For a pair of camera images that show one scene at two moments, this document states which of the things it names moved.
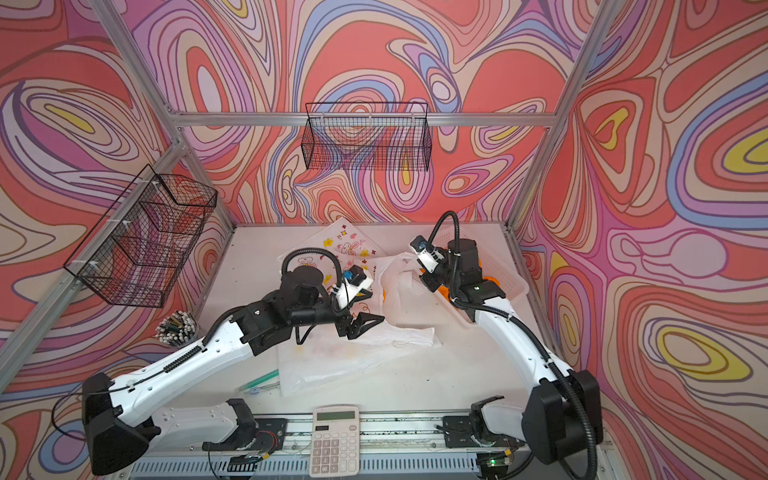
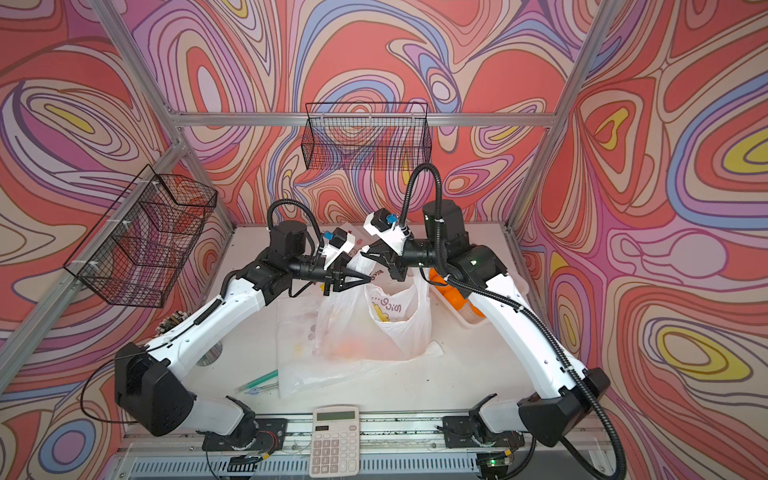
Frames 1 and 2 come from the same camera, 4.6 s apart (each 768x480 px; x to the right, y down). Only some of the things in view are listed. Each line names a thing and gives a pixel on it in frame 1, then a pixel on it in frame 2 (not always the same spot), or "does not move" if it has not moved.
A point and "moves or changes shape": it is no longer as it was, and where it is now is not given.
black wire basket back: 367,136 does not move
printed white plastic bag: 409,300 moves or changes shape
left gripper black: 354,328 -> 338,275
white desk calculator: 335,441 does not move
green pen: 261,380 does not move
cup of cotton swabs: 176,329 does not move
